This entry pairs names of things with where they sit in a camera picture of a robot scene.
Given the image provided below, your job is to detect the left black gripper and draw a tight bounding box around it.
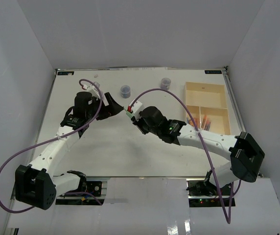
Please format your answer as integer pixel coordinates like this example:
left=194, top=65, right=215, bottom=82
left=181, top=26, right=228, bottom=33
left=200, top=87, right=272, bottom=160
left=86, top=93, right=123, bottom=121

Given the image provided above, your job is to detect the green highlighter pen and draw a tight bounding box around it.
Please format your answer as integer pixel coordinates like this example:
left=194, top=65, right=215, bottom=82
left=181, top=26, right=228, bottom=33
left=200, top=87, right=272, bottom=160
left=124, top=108, right=134, bottom=119

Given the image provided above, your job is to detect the clear clip jar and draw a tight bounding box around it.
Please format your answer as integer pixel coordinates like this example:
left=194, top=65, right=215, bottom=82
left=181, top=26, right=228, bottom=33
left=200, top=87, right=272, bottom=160
left=160, top=77, right=171, bottom=91
left=120, top=85, right=131, bottom=98

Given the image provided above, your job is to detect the orange highlighter pen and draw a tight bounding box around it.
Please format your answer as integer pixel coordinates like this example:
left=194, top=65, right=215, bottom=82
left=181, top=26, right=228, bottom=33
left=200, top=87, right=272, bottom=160
left=201, top=115, right=207, bottom=129

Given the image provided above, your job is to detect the pink highlighter pen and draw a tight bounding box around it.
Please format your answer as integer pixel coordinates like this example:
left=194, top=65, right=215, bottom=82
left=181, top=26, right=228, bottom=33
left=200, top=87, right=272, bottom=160
left=206, top=119, right=211, bottom=131

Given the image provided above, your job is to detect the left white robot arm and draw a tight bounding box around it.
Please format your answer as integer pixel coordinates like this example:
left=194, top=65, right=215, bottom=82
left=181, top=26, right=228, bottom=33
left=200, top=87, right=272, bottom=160
left=15, top=92, right=123, bottom=210

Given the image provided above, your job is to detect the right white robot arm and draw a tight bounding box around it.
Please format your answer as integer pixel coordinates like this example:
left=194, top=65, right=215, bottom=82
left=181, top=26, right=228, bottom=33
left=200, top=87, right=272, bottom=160
left=130, top=106, right=265, bottom=196

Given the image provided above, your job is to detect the wooden compartment box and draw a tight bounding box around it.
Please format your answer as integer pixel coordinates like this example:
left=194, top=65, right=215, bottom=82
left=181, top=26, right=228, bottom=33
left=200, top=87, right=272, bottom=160
left=185, top=82, right=231, bottom=135

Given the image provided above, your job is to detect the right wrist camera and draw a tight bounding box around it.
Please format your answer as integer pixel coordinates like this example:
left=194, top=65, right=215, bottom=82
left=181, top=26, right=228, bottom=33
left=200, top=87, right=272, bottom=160
left=127, top=101, right=144, bottom=121

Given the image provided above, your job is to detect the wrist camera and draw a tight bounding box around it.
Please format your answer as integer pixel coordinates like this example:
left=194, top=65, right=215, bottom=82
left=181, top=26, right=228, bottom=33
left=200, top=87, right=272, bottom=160
left=81, top=82, right=104, bottom=99
left=127, top=101, right=144, bottom=121

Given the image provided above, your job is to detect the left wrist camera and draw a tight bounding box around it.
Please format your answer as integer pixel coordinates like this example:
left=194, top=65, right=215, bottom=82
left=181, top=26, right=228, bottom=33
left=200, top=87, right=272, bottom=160
left=81, top=82, right=104, bottom=99

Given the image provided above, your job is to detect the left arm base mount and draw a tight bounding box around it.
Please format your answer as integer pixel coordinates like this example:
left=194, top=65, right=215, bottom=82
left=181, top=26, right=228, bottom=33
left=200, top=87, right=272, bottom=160
left=53, top=170, right=104, bottom=206

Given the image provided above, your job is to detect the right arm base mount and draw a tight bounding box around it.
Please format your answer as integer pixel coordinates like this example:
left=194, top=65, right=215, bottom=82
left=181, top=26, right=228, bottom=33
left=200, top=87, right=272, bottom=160
left=186, top=168, right=237, bottom=208

